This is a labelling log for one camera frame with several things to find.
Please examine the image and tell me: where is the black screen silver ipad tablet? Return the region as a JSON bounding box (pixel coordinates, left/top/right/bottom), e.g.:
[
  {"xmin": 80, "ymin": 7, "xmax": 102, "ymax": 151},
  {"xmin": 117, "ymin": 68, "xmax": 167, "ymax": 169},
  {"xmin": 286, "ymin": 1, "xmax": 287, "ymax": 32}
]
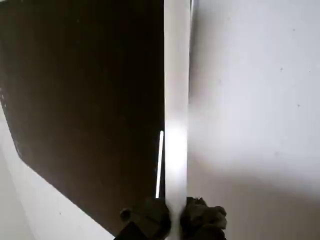
[{"xmin": 0, "ymin": 0, "xmax": 166, "ymax": 237}]

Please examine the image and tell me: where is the white apple pencil stylus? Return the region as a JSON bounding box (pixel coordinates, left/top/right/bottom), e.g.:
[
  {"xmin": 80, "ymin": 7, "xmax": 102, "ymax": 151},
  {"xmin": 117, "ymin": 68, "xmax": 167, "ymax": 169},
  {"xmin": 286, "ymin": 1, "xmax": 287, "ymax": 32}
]
[{"xmin": 163, "ymin": 0, "xmax": 194, "ymax": 240}]

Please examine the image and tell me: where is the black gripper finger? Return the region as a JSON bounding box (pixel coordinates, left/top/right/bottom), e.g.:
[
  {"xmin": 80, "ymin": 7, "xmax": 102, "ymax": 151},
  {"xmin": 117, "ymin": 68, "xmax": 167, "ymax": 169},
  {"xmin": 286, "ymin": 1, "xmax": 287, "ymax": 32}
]
[
  {"xmin": 179, "ymin": 196, "xmax": 228, "ymax": 240},
  {"xmin": 113, "ymin": 197, "xmax": 173, "ymax": 240}
]

